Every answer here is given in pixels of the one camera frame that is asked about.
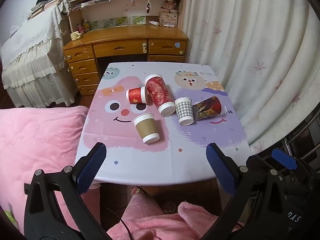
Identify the dark red black paper cup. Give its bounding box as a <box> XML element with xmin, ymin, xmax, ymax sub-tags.
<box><xmin>192</xmin><ymin>96</ymin><xmax>223</xmax><ymax>120</ymax></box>

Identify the green printed cloth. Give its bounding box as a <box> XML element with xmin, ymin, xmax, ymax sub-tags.
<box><xmin>0</xmin><ymin>204</ymin><xmax>20</xmax><ymax>230</ymax></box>

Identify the white lace furniture cover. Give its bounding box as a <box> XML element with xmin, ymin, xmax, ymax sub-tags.
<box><xmin>0</xmin><ymin>4</ymin><xmax>80</xmax><ymax>108</ymax></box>

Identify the wooden desk hutch shelf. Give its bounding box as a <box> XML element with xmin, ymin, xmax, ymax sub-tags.
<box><xmin>65</xmin><ymin>0</ymin><xmax>188</xmax><ymax>33</ymax></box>

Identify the white floral curtain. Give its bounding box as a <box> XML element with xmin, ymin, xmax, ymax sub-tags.
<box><xmin>181</xmin><ymin>0</ymin><xmax>320</xmax><ymax>153</ymax></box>

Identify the small red paper cup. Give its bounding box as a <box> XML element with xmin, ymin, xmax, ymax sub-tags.
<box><xmin>126</xmin><ymin>86</ymin><xmax>148</xmax><ymax>104</ymax></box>

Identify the pink fleece blanket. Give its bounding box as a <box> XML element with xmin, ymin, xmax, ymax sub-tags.
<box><xmin>0</xmin><ymin>105</ymin><xmax>102</xmax><ymax>232</ymax></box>

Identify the pen holder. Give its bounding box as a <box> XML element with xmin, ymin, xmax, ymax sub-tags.
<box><xmin>76</xmin><ymin>17</ymin><xmax>91</xmax><ymax>34</ymax></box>

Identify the printed cardboard box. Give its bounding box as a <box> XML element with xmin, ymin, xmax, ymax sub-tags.
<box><xmin>158</xmin><ymin>12</ymin><xmax>178</xmax><ymax>27</ymax></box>

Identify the wooden desk with drawers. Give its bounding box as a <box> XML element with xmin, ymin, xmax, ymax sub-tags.
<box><xmin>62</xmin><ymin>26</ymin><xmax>189</xmax><ymax>96</ymax></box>

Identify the stack of books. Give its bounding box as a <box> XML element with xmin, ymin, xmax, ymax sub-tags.
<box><xmin>27</xmin><ymin>0</ymin><xmax>66</xmax><ymax>20</ymax></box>

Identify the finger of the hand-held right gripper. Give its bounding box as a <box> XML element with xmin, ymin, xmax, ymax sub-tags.
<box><xmin>246</xmin><ymin>148</ymin><xmax>298</xmax><ymax>173</ymax></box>

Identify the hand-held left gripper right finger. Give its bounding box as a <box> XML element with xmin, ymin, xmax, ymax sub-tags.
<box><xmin>206</xmin><ymin>142</ymin><xmax>288</xmax><ymax>240</ymax></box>

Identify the brown paper cup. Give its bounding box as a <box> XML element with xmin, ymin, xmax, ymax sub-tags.
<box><xmin>133</xmin><ymin>113</ymin><xmax>160</xmax><ymax>145</ymax></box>

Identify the grey checked paper cup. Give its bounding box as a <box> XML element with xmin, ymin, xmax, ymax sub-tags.
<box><xmin>174</xmin><ymin>96</ymin><xmax>194</xmax><ymax>126</ymax></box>

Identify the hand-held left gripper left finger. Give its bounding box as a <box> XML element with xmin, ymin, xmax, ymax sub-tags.
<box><xmin>24</xmin><ymin>142</ymin><xmax>113</xmax><ymax>240</ymax></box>

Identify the chrome metal rack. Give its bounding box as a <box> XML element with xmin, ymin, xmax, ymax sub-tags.
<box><xmin>281</xmin><ymin>110</ymin><xmax>320</xmax><ymax>162</ymax></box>

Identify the cartoon printed tablecloth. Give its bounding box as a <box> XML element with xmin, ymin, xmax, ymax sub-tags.
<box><xmin>74</xmin><ymin>62</ymin><xmax>251</xmax><ymax>187</ymax></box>

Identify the grape picture strip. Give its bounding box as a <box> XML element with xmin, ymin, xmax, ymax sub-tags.
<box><xmin>89</xmin><ymin>15</ymin><xmax>146</xmax><ymax>30</ymax></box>

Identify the black cable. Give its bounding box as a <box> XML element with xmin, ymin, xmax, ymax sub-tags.
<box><xmin>106</xmin><ymin>206</ymin><xmax>133</xmax><ymax>240</ymax></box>

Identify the tall red patterned paper cup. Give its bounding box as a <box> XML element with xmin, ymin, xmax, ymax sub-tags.
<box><xmin>144</xmin><ymin>74</ymin><xmax>176</xmax><ymax>117</ymax></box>

